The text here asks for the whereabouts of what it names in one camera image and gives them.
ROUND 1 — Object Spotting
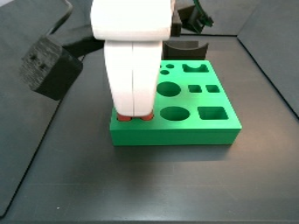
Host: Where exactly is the green shape-sorter block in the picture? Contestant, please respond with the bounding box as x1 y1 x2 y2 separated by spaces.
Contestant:
109 60 242 146

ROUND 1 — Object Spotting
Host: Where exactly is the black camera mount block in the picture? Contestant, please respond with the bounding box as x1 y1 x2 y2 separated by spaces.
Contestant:
20 36 83 101

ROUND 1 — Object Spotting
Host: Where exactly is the black and green cable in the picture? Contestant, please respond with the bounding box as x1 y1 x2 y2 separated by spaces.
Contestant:
191 0 215 29

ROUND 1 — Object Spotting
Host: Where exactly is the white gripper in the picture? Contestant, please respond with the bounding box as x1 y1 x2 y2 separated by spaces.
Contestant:
89 0 174 116

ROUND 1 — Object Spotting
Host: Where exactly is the red square-circle peg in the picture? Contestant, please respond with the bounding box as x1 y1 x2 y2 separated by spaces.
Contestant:
116 111 155 122

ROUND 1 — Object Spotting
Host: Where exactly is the black curved holder stand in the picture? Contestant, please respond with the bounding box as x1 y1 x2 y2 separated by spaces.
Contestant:
163 40 210 60

